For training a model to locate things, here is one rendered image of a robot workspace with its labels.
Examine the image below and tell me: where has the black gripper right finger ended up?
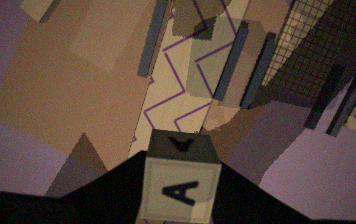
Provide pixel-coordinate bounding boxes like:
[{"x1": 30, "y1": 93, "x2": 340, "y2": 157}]
[{"x1": 211, "y1": 161, "x2": 356, "y2": 224}]

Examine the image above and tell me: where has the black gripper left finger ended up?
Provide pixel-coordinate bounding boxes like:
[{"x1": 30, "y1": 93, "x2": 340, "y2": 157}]
[{"x1": 0, "y1": 150, "x2": 147, "y2": 224}]

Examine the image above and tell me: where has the olive-beige letter block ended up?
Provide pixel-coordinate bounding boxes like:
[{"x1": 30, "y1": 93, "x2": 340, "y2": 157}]
[{"x1": 141, "y1": 129, "x2": 222, "y2": 224}]

